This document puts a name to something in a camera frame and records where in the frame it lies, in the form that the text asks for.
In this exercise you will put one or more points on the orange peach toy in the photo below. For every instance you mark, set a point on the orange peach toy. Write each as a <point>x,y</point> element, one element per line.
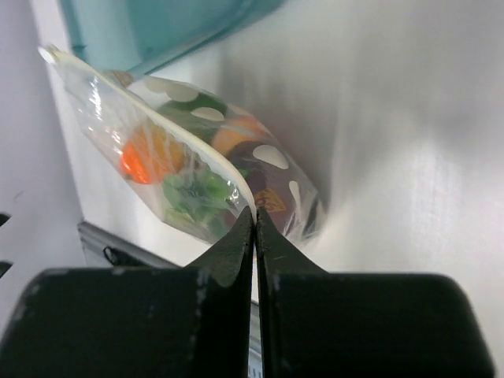
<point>238,130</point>

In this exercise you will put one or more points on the dark red apple toy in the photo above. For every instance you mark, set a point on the dark red apple toy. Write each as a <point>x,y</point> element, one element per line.
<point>277,184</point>

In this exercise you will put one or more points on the green lime toy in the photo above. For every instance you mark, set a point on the green lime toy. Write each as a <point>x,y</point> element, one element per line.
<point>206,111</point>

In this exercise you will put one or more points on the orange green mango toy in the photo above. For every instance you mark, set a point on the orange green mango toy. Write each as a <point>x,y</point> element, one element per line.
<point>150,154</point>

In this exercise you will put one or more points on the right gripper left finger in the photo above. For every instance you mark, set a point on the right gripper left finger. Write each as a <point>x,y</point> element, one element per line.
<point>138,321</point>

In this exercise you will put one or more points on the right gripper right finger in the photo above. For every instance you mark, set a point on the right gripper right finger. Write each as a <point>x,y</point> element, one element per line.
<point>353,324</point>

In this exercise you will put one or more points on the clear zip top bag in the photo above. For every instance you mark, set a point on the clear zip top bag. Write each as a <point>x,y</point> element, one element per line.
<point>194,159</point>

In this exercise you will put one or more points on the green leaf toy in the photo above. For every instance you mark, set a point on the green leaf toy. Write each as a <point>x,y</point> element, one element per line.
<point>204,197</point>

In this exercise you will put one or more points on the teal plastic tray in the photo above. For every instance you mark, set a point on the teal plastic tray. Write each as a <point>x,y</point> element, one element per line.
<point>142,36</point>

